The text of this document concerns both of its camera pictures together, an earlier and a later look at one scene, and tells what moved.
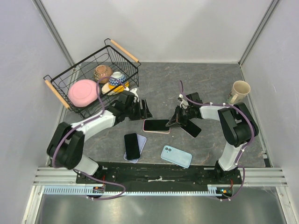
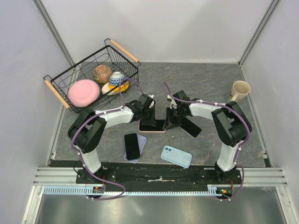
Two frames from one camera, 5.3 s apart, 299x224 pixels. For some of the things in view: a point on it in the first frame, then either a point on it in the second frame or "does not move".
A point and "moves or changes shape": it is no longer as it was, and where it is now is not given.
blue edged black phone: x=131 y=146 does not move
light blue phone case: x=181 y=157 does not move
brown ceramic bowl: x=102 y=71 does not move
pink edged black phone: x=191 y=129 does not move
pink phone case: x=156 y=126 moves or changes shape
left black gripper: x=144 y=113 → x=151 y=122
